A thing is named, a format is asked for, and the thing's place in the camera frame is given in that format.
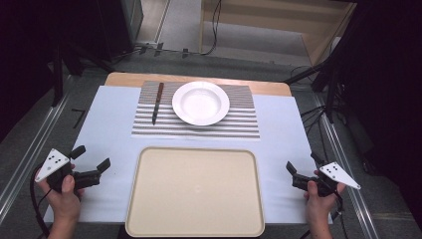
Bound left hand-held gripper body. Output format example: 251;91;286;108
34;148;102;194

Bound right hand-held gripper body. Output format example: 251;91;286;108
292;161;362;198

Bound person's right hand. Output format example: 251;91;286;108
303;179;347;223

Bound person's left hand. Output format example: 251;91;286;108
35;174;86;223

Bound light blue table cloth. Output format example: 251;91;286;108
43;85;333;225

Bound striped placemat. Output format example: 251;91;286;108
130;80;262;140

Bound black metal stand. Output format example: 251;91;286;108
283;49;349;124
49;43;117;108

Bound beige plastic tray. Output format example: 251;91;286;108
124;145;266;239

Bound white deep plate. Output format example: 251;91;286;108
171;81;231;127

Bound wooden shelf unit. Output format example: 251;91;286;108
198;0;357;68

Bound dark cabinet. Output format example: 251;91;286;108
96;0;144;63

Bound aluminium floor rail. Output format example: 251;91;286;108
0;96;73;217
313;94;380;239

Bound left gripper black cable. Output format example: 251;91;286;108
29;163;52;239

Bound black floor cables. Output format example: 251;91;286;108
292;64;334;160

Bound brown handled knife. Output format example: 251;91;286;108
151;82;165;126

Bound hanging black cable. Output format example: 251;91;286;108
200;0;223;57

